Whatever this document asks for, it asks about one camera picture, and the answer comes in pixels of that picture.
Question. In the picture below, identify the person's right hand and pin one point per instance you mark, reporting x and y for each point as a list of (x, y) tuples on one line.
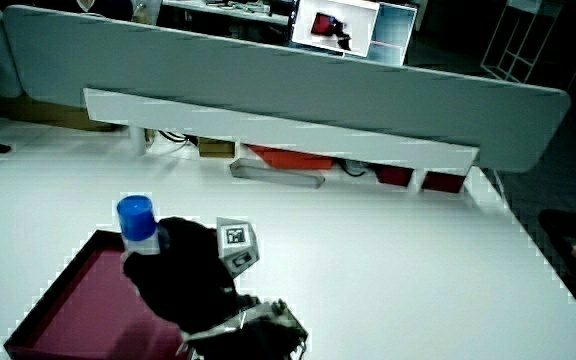
[(188, 275)]

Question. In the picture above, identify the blue capped glue bottle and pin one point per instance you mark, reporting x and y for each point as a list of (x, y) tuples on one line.
[(137, 220)]

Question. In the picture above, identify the dark red square plate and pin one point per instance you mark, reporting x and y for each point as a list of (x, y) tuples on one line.
[(88, 305)]

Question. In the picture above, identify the brown cardboard box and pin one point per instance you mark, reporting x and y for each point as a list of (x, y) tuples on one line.
[(215, 148)]

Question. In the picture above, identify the grey flat tray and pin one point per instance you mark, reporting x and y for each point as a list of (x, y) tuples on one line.
[(275, 175)]

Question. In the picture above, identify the orange box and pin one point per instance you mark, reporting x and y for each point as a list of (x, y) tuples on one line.
[(293, 159)]

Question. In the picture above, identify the white desk shelf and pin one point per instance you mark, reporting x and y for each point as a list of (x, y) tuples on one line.
[(268, 129)]

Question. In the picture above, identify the large grey desk divider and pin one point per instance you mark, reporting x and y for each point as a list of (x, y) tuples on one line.
[(278, 82)]

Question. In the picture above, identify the long wooden board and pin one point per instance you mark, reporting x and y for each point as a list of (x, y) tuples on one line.
[(43, 114)]

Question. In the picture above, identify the dark red box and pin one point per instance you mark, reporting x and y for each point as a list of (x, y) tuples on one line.
[(394, 175), (443, 182)]

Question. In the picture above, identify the background desk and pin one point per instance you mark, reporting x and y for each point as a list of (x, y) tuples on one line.
[(228, 11)]

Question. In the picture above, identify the computer monitor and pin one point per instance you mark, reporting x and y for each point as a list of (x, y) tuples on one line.
[(335, 25)]

